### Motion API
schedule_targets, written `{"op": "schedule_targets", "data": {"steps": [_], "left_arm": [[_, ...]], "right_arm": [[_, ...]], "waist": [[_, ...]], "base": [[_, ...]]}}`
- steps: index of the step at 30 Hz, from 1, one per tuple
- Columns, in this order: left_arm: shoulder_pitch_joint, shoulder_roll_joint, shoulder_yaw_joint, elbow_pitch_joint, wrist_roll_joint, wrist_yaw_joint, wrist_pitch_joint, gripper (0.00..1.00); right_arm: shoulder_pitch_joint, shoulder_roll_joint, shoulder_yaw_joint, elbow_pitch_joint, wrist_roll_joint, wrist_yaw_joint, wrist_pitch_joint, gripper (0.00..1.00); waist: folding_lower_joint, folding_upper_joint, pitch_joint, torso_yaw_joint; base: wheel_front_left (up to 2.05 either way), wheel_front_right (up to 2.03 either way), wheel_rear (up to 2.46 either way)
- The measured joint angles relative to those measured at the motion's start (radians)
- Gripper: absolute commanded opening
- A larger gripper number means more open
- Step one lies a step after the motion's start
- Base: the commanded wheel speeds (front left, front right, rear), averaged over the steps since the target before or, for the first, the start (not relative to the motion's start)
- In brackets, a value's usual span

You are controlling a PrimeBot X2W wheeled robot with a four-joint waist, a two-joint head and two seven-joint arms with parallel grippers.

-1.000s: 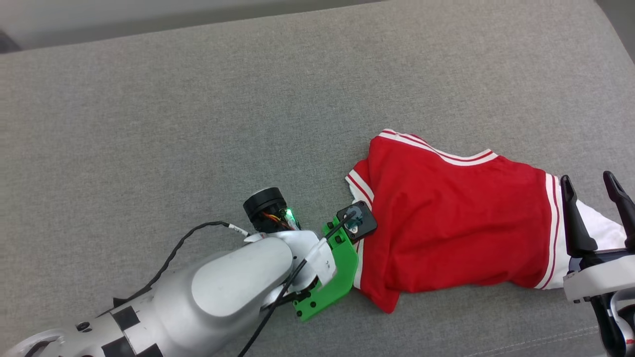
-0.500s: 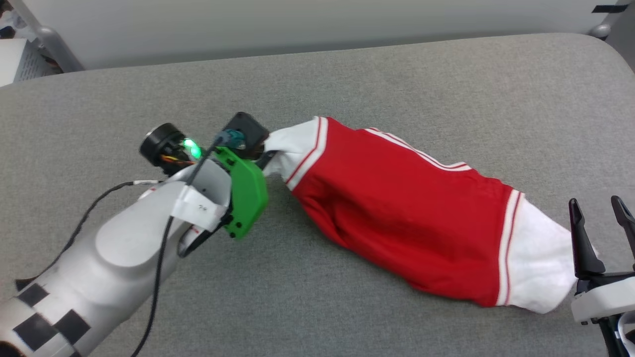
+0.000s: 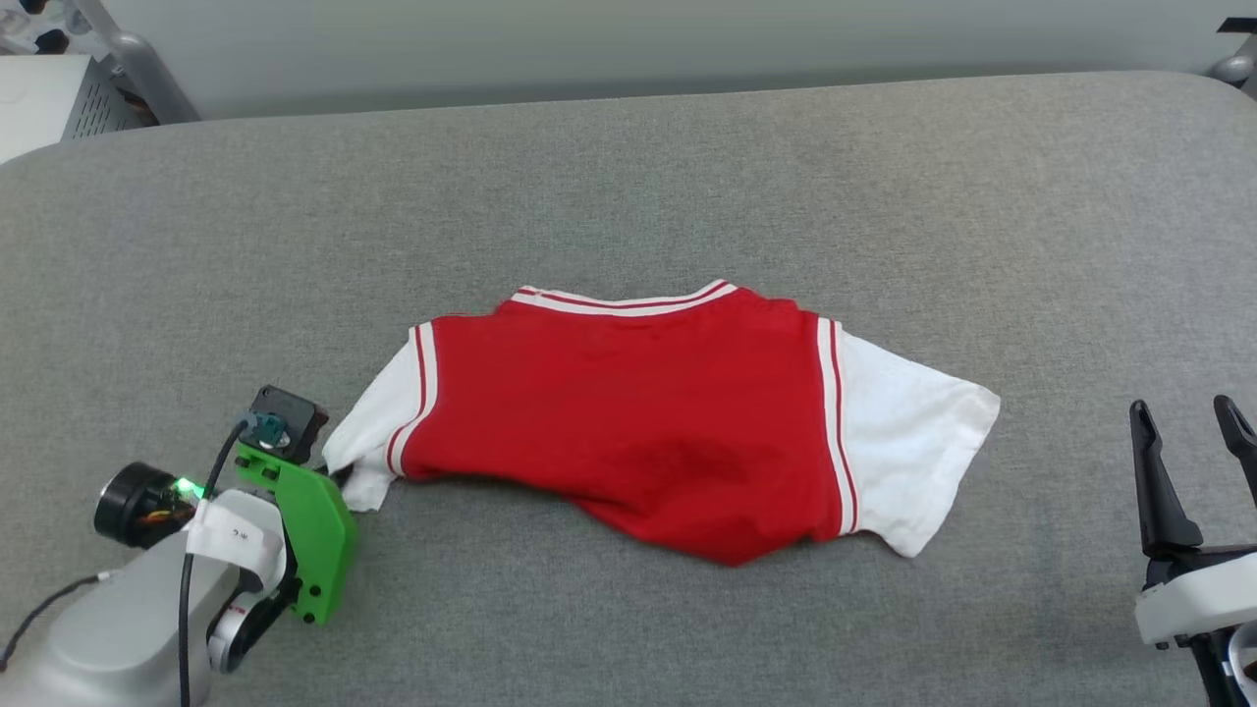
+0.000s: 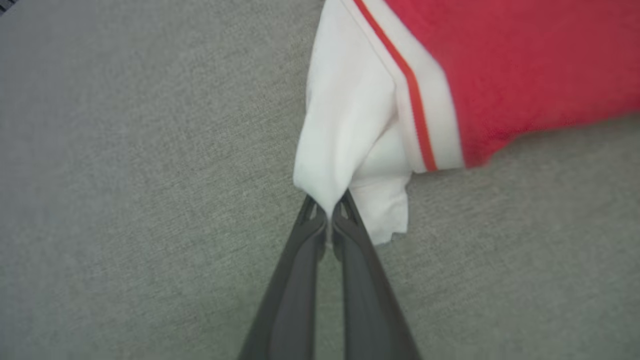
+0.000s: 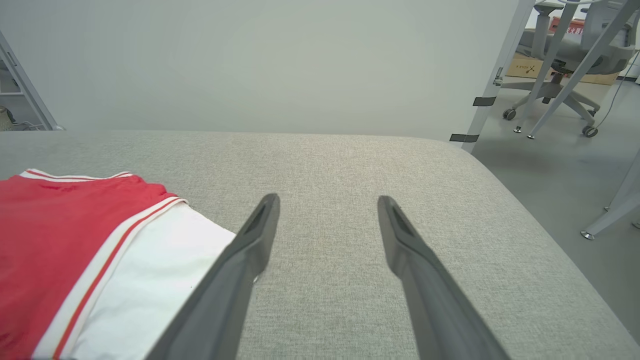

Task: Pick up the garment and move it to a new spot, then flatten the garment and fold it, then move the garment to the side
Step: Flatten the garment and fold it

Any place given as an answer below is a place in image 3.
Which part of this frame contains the red and white t-shirt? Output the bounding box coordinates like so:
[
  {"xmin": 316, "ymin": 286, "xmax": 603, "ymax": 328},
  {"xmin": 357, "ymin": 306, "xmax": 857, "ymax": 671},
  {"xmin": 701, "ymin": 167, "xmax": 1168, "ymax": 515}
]
[{"xmin": 322, "ymin": 280, "xmax": 1003, "ymax": 568}]

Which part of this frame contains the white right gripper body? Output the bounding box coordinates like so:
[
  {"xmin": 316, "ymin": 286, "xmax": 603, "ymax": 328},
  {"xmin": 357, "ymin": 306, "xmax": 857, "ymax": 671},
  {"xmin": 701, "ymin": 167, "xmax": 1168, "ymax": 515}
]
[{"xmin": 1134, "ymin": 545, "xmax": 1257, "ymax": 649}]

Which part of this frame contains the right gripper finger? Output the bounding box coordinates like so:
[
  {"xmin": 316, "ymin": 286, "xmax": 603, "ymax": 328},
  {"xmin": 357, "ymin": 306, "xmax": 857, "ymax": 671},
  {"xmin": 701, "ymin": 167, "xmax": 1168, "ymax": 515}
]
[
  {"xmin": 1129, "ymin": 400, "xmax": 1204, "ymax": 559},
  {"xmin": 1214, "ymin": 395, "xmax": 1257, "ymax": 502}
]

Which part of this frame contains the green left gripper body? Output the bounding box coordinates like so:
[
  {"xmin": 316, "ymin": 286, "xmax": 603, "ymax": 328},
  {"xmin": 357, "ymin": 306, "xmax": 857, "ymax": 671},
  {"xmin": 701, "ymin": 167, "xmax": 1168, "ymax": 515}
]
[{"xmin": 236, "ymin": 442, "xmax": 357, "ymax": 627}]

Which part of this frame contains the white perforated metal cabinet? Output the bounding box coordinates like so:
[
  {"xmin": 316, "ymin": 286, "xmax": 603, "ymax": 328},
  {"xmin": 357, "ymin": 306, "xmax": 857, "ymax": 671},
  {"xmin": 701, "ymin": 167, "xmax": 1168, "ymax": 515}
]
[{"xmin": 0, "ymin": 54, "xmax": 150, "ymax": 165}]

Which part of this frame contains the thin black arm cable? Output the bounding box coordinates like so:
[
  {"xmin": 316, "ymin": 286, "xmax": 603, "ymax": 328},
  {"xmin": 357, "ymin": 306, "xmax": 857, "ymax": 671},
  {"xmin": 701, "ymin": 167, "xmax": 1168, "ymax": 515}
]
[{"xmin": 0, "ymin": 572, "xmax": 104, "ymax": 675}]

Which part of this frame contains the left camera cable teal plug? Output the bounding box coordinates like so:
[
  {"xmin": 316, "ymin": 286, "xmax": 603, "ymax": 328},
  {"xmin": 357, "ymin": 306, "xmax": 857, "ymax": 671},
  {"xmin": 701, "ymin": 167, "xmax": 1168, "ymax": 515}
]
[{"xmin": 177, "ymin": 412, "xmax": 288, "ymax": 707}]

